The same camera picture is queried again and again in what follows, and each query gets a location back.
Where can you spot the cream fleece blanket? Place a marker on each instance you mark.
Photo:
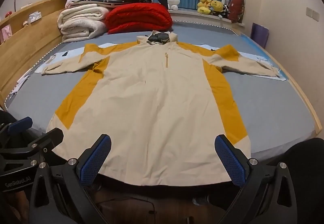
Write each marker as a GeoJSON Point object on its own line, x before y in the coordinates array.
{"type": "Point", "coordinates": [81, 21]}

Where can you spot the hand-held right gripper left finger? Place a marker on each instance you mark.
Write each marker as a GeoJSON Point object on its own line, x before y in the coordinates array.
{"type": "Point", "coordinates": [95, 160]}

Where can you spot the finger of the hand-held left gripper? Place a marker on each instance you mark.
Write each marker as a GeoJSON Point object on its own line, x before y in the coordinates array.
{"type": "Point", "coordinates": [48, 139]}
{"type": "Point", "coordinates": [20, 122]}

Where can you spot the white plush toy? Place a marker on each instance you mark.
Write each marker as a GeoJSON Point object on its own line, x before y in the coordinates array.
{"type": "Point", "coordinates": [173, 1]}

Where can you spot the small red ornament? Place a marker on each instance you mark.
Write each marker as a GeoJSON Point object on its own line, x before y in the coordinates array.
{"type": "Point", "coordinates": [8, 13]}

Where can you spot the tissue pack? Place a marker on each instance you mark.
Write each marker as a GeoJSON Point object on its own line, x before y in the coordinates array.
{"type": "Point", "coordinates": [34, 17]}

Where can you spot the wall switch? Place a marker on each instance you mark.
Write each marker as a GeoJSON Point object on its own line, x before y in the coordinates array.
{"type": "Point", "coordinates": [312, 14]}

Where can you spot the dark red cushion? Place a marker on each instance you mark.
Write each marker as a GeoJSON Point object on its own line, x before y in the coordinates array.
{"type": "Point", "coordinates": [236, 10]}

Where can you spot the grey bed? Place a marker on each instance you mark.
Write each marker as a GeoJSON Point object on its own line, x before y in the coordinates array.
{"type": "Point", "coordinates": [265, 112]}

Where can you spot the light blue printed blanket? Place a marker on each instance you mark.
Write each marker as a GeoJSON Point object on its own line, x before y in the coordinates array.
{"type": "Point", "coordinates": [60, 57]}

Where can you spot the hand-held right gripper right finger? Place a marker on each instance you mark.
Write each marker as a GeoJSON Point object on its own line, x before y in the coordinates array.
{"type": "Point", "coordinates": [230, 160]}

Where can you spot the pink box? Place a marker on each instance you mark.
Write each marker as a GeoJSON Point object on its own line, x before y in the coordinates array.
{"type": "Point", "coordinates": [6, 33]}

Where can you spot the beige and yellow jacket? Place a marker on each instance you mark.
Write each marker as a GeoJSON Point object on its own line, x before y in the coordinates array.
{"type": "Point", "coordinates": [157, 112]}

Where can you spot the red quilted blanket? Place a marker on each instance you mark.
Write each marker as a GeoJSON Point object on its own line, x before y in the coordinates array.
{"type": "Point", "coordinates": [139, 17]}

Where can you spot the yellow and blue plush toy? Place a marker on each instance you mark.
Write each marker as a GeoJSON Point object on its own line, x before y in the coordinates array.
{"type": "Point", "coordinates": [217, 6]}

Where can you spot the wooden headboard shelf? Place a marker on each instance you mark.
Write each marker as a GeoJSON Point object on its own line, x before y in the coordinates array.
{"type": "Point", "coordinates": [33, 36]}

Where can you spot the purple bag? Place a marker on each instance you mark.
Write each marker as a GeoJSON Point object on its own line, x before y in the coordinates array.
{"type": "Point", "coordinates": [259, 34]}

